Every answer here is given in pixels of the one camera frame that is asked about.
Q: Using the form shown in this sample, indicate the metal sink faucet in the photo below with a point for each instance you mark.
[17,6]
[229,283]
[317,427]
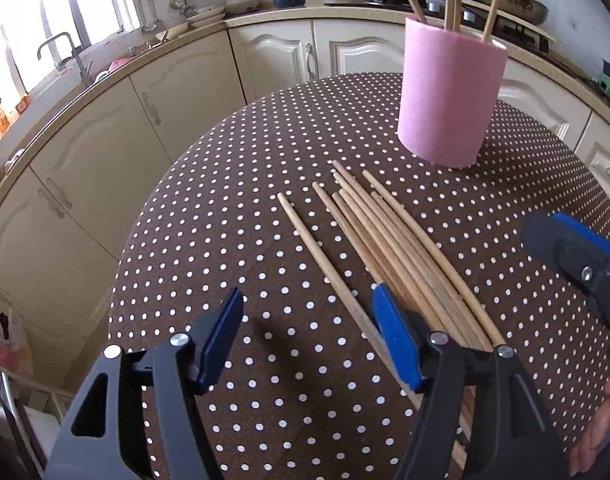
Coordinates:
[75,55]

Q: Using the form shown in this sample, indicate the steel kitchen sink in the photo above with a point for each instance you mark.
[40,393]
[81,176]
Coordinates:
[105,77]

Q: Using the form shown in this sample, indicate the orange bottle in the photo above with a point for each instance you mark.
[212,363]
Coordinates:
[0,117]

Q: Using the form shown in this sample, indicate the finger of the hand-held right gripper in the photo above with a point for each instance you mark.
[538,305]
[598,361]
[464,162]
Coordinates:
[545,245]
[582,227]

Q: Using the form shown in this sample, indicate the small jar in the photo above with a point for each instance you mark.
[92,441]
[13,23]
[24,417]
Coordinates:
[23,105]

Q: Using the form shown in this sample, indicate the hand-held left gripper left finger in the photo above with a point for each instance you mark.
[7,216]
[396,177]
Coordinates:
[220,340]

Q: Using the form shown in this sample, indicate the kitchen window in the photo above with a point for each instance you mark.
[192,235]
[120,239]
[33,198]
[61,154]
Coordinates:
[45,5]

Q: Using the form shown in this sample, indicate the brown polka dot tablecloth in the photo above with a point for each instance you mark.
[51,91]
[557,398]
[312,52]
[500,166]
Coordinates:
[235,210]

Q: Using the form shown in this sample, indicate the white bowl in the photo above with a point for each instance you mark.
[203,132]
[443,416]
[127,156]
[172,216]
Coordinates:
[169,35]

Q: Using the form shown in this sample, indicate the hanging metal ladle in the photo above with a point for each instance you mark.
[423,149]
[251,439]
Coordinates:
[149,15]

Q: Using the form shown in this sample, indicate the stack of white plates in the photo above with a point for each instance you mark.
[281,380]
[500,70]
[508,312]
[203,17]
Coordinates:
[207,16]

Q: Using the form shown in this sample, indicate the black glass gas stove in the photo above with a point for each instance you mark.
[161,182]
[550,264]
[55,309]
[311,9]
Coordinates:
[380,7]

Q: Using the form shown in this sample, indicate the plastic bag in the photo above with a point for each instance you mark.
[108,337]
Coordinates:
[7,340]

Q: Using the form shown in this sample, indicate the pink cup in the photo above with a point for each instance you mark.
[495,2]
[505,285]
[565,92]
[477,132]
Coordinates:
[450,100]

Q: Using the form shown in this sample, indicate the cream base cabinets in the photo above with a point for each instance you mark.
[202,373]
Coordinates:
[85,160]

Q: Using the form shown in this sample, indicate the pile of wooden chopsticks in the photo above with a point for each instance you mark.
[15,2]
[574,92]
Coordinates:
[395,250]

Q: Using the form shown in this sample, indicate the metal storage rack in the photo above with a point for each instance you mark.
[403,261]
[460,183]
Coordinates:
[25,420]

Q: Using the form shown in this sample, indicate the person's right hand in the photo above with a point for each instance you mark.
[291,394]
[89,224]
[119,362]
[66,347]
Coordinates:
[597,435]

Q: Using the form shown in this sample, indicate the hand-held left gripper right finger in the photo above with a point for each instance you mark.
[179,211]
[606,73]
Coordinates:
[395,335]

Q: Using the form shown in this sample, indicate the beige kitchen countertop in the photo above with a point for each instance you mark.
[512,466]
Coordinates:
[285,12]

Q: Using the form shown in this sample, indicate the red plastic basin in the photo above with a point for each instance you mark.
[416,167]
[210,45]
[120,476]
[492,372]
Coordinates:
[119,64]

